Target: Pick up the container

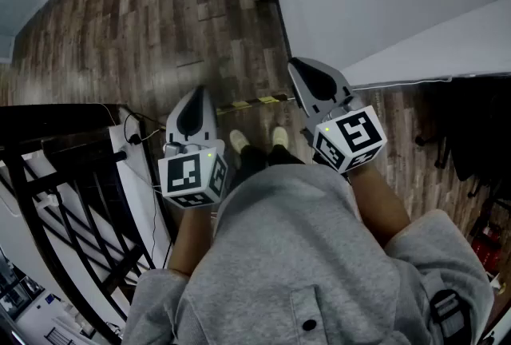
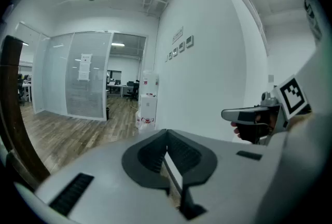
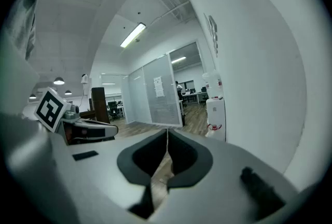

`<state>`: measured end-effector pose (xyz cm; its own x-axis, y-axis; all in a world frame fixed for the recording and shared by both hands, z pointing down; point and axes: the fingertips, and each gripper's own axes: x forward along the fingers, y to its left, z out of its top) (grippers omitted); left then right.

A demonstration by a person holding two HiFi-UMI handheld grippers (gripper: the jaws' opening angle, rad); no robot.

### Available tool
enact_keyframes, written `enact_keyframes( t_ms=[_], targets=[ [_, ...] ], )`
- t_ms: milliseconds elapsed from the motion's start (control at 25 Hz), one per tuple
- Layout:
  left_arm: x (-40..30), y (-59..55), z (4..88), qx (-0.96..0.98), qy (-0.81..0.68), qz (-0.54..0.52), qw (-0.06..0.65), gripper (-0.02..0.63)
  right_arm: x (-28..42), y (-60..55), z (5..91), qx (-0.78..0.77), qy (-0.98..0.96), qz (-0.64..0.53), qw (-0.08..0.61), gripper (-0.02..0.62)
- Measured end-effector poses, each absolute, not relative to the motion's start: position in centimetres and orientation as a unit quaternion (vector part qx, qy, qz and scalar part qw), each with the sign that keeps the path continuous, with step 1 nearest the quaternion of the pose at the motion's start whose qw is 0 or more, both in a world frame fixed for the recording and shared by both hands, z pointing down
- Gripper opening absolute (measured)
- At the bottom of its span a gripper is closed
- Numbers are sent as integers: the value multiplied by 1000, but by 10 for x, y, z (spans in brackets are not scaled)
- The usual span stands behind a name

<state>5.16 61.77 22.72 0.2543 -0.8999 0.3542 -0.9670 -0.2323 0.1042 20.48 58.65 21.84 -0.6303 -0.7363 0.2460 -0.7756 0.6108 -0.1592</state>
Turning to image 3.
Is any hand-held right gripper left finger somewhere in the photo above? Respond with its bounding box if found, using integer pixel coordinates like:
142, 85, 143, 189
4, 113, 169, 224

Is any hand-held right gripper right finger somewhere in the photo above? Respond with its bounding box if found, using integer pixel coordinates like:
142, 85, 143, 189
152, 129, 299, 224

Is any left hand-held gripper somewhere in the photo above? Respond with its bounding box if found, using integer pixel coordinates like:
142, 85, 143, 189
33, 87, 119, 146

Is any black office chair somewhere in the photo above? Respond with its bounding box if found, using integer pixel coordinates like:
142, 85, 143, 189
107, 101, 120, 122

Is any white water dispenser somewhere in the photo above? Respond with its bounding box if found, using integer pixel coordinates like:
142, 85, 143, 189
205, 97, 227, 142

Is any white paper notice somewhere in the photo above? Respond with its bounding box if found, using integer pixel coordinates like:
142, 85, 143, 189
153, 75, 165, 99

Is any white office desk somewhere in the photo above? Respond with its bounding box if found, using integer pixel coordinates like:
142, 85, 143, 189
183, 91, 209, 105

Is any clear water jug red label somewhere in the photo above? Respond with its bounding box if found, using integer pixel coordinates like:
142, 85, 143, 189
201, 69, 224, 100

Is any dark wooden post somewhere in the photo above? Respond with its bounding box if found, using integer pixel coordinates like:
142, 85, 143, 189
91, 87, 111, 124

